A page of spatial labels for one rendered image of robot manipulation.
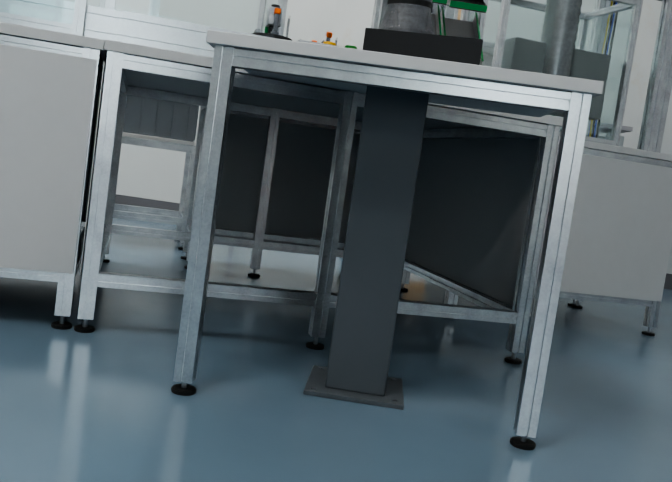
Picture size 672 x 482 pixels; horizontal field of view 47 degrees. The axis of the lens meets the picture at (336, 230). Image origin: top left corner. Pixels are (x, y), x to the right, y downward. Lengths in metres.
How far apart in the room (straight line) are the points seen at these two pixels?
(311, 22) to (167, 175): 1.69
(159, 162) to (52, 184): 4.08
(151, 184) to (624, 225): 3.95
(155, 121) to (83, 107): 2.10
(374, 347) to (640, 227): 2.07
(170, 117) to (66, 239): 2.16
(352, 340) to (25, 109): 1.14
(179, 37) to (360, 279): 0.95
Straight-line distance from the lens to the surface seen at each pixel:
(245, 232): 4.11
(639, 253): 3.84
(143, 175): 6.46
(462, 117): 2.57
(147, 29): 2.43
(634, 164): 3.78
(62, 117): 2.36
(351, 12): 6.14
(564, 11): 3.72
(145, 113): 4.44
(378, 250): 1.98
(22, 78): 2.38
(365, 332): 2.01
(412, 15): 2.02
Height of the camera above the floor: 0.59
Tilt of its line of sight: 5 degrees down
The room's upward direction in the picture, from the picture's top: 8 degrees clockwise
